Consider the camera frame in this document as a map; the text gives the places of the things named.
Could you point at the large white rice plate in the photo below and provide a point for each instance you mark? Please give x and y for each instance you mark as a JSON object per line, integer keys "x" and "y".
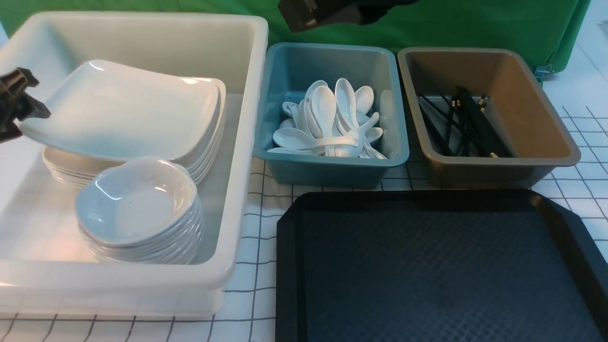
{"x": 115, "y": 112}

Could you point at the white checkered tablecloth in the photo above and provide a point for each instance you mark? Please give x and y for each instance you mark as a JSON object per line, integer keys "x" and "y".
{"x": 251, "y": 266}

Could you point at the black chopsticks bundle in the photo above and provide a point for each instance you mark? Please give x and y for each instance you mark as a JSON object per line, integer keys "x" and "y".
{"x": 467, "y": 128}

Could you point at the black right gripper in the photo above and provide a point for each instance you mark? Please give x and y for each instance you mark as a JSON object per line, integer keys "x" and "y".
{"x": 305, "y": 15}

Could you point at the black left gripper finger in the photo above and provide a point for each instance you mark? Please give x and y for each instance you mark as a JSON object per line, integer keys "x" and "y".
{"x": 16, "y": 104}

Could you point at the brown plastic bin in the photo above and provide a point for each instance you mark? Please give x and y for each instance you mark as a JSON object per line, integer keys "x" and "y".
{"x": 517, "y": 107}

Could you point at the metal binder clip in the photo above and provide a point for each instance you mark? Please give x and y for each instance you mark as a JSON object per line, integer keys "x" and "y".
{"x": 544, "y": 73}

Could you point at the green backdrop cloth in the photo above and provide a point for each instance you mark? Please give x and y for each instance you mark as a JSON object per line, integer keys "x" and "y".
{"x": 543, "y": 32}

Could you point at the large white plastic bin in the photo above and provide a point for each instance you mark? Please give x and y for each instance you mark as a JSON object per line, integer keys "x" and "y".
{"x": 46, "y": 267}

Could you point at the black serving tray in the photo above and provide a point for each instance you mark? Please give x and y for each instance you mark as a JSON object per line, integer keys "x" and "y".
{"x": 507, "y": 265}

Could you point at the top stacked white square plate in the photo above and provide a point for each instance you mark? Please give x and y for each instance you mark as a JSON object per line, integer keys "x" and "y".
{"x": 214, "y": 132}

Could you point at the teal plastic bin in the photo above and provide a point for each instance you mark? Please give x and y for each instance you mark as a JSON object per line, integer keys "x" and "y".
{"x": 290, "y": 69}

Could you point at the lower stacked white bowls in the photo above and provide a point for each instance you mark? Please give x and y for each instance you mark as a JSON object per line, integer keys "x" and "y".
{"x": 177, "y": 246}

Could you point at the white spoons pile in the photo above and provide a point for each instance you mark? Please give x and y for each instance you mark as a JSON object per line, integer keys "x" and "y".
{"x": 333, "y": 123}

